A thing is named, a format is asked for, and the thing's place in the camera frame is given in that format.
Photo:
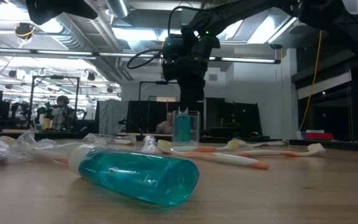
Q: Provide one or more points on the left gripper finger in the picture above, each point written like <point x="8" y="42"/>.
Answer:
<point x="76" y="7"/>

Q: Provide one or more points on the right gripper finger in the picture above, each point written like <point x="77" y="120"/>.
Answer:
<point x="193" y="93"/>

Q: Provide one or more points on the blue mouthwash bottle white cap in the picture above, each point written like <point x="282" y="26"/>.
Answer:
<point x="183" y="127"/>
<point x="141" y="174"/>

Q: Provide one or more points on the clear plastic wrapper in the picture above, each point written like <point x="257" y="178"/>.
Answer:
<point x="48" y="155"/>

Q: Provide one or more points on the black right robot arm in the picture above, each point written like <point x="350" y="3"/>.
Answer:
<point x="259" y="12"/>

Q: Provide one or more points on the clear plastic cup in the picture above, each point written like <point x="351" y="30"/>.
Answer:
<point x="196" y="124"/>

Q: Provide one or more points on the person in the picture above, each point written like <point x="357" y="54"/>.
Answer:
<point x="61" y="115"/>
<point x="165" y="126"/>

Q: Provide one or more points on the long black ceiling light bar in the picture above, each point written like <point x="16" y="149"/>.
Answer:
<point x="244" y="59"/>

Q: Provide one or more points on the black partition panel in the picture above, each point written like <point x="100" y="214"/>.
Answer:
<point x="141" y="115"/>

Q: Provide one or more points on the grey curtain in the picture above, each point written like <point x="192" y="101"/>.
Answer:
<point x="112" y="116"/>

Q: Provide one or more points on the yellow bottle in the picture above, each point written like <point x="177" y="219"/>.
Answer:
<point x="46" y="124"/>

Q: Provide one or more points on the blue white box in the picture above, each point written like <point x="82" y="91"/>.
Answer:
<point x="300" y="135"/>

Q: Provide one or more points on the red box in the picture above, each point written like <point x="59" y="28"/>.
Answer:
<point x="319" y="136"/>

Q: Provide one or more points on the white ceiling air unit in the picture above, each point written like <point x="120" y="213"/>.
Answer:
<point x="351" y="6"/>

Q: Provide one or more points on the grey wall vent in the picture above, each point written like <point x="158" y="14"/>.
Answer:
<point x="213" y="77"/>

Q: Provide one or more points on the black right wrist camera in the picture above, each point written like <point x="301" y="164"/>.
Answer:
<point x="171" y="56"/>

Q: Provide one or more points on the black background station frame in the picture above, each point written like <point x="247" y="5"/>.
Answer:
<point x="54" y="77"/>
<point x="154" y="82"/>

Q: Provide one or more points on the wide silver round air duct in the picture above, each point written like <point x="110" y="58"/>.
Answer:
<point x="118" y="7"/>

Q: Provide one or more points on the black table frame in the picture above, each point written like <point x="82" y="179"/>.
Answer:
<point x="337" y="145"/>

